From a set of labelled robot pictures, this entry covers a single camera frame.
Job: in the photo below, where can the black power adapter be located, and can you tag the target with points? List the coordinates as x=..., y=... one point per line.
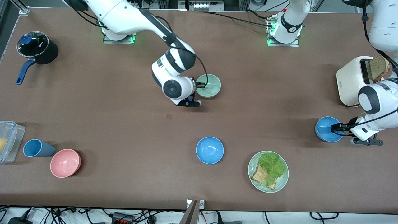
x=18, y=221

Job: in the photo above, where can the blue plastic bowl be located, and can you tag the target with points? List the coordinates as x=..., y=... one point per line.
x=210, y=150
x=323, y=130

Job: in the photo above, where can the grey electronics box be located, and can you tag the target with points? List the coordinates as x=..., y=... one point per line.
x=202, y=4

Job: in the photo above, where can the blue plastic cup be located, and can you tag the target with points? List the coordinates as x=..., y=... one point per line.
x=37, y=148

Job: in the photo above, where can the black power strip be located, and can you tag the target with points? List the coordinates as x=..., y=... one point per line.
x=122, y=218

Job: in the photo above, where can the glass lid blue knob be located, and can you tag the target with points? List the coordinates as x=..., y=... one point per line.
x=37, y=43

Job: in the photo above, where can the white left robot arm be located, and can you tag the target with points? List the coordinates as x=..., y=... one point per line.
x=290, y=18

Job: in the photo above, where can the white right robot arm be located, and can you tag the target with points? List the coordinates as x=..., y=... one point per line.
x=124, y=15

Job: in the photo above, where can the grey metal bar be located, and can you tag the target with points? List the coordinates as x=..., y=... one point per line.
x=190, y=214

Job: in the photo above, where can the green lettuce leaf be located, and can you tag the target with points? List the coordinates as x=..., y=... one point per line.
x=273, y=165

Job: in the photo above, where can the clear plastic food container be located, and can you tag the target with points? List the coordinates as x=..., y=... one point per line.
x=15, y=140

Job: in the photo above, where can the brown bread slice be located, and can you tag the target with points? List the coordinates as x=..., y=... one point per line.
x=377, y=68
x=259, y=175

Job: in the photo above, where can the pale green bowl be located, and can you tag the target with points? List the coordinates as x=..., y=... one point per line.
x=213, y=88

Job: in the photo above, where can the white metal bracket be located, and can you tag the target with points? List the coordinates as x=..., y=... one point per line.
x=202, y=204

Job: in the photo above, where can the white toaster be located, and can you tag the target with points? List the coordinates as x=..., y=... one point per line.
x=349, y=81

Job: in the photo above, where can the yellow food piece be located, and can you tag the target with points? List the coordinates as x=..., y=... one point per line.
x=2, y=144

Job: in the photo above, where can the pink plastic bowl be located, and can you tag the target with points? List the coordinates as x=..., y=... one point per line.
x=65, y=163

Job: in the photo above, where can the pale green plate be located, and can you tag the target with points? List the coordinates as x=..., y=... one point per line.
x=281, y=183

